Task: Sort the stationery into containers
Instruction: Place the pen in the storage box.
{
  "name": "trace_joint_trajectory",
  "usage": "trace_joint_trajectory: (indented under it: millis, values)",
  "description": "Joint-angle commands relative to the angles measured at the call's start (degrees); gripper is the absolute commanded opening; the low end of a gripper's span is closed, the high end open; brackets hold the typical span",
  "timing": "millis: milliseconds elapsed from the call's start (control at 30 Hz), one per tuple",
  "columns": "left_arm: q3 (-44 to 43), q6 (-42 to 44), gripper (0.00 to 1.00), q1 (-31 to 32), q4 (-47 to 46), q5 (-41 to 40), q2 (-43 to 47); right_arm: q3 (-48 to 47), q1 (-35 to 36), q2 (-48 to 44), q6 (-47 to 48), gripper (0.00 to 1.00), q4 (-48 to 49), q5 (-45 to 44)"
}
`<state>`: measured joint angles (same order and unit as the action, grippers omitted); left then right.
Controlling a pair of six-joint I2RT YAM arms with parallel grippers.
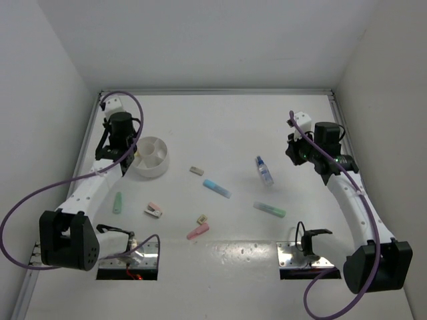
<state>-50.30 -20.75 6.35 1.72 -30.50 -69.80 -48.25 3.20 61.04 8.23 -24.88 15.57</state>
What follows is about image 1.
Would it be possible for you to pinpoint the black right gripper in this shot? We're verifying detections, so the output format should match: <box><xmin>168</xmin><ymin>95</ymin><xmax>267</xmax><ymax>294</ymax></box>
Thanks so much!
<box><xmin>286</xmin><ymin>129</ymin><xmax>320</xmax><ymax>166</ymax></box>

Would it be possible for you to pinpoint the clear blue spray bottle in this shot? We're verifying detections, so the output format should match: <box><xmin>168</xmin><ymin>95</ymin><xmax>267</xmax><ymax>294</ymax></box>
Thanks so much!
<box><xmin>256</xmin><ymin>156</ymin><xmax>274</xmax><ymax>187</ymax></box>

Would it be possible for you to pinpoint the white rectangular eraser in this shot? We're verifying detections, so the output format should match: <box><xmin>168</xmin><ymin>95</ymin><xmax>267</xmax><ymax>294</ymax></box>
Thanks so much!
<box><xmin>189</xmin><ymin>166</ymin><xmax>204</xmax><ymax>176</ymax></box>

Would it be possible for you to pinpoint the green highlighter clear cap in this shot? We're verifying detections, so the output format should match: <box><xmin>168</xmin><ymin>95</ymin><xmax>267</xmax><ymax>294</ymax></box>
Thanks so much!
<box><xmin>253</xmin><ymin>201</ymin><xmax>286</xmax><ymax>218</ymax></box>

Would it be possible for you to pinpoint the blue highlighter pen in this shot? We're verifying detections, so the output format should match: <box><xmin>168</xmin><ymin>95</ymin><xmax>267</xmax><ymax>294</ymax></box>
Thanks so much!
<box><xmin>203</xmin><ymin>179</ymin><xmax>232</xmax><ymax>199</ymax></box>

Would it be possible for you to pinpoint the small yellow eraser block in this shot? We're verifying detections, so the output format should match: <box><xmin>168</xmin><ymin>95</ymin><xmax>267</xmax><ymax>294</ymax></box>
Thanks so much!
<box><xmin>197</xmin><ymin>215</ymin><xmax>207</xmax><ymax>225</ymax></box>

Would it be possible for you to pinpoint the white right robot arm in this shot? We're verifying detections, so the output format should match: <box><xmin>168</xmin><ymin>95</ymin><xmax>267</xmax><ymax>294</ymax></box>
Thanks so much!
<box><xmin>286</xmin><ymin>119</ymin><xmax>413</xmax><ymax>294</ymax></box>

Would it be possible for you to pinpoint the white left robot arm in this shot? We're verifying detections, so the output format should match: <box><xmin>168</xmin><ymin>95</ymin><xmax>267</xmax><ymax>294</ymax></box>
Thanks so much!
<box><xmin>39</xmin><ymin>111</ymin><xmax>137</xmax><ymax>271</ymax></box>

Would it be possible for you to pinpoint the white round divided container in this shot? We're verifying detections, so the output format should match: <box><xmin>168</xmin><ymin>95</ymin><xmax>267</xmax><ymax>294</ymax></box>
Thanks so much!
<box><xmin>132</xmin><ymin>137</ymin><xmax>170</xmax><ymax>179</ymax></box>

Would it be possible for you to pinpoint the small green highlighter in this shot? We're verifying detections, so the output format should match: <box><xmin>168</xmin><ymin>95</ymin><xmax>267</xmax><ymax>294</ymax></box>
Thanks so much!
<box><xmin>112</xmin><ymin>192</ymin><xmax>123</xmax><ymax>214</ymax></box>

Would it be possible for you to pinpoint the pink white stapler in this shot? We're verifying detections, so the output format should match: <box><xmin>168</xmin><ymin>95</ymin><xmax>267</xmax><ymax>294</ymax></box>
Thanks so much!
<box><xmin>144</xmin><ymin>202</ymin><xmax>163</xmax><ymax>219</ymax></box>

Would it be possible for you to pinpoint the pink highlighter pen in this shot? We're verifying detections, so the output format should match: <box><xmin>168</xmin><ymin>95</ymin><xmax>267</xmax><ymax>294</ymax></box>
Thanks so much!
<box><xmin>186</xmin><ymin>223</ymin><xmax>209</xmax><ymax>240</ymax></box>

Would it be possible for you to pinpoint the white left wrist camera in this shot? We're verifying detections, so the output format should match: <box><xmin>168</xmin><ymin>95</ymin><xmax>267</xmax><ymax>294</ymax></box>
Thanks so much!
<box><xmin>100</xmin><ymin>95</ymin><xmax>125</xmax><ymax>120</ymax></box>

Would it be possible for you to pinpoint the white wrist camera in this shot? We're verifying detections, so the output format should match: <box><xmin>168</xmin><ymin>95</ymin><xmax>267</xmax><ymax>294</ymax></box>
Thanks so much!
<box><xmin>287</xmin><ymin>111</ymin><xmax>312</xmax><ymax>140</ymax></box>
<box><xmin>100</xmin><ymin>95</ymin><xmax>125</xmax><ymax>120</ymax></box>

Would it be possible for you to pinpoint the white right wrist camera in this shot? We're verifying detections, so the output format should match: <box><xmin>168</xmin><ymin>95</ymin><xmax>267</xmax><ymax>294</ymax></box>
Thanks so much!
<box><xmin>287</xmin><ymin>111</ymin><xmax>312</xmax><ymax>140</ymax></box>

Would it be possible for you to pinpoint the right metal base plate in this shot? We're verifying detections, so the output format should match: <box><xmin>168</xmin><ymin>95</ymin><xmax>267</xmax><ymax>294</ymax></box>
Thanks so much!
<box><xmin>276</xmin><ymin>241</ymin><xmax>334</xmax><ymax>270</ymax></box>

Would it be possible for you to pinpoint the metal base plate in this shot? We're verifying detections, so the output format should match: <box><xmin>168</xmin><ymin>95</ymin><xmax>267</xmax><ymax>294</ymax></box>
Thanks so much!
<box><xmin>276</xmin><ymin>241</ymin><xmax>334</xmax><ymax>270</ymax></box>
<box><xmin>99</xmin><ymin>241</ymin><xmax>159</xmax><ymax>270</ymax></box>

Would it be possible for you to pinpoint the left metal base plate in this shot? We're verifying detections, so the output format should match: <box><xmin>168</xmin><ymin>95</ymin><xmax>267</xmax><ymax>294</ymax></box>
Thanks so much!
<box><xmin>99</xmin><ymin>241</ymin><xmax>159</xmax><ymax>270</ymax></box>

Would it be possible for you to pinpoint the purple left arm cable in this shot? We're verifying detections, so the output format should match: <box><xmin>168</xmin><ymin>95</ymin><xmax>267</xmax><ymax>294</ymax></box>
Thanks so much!
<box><xmin>0</xmin><ymin>91</ymin><xmax>161</xmax><ymax>269</ymax></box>

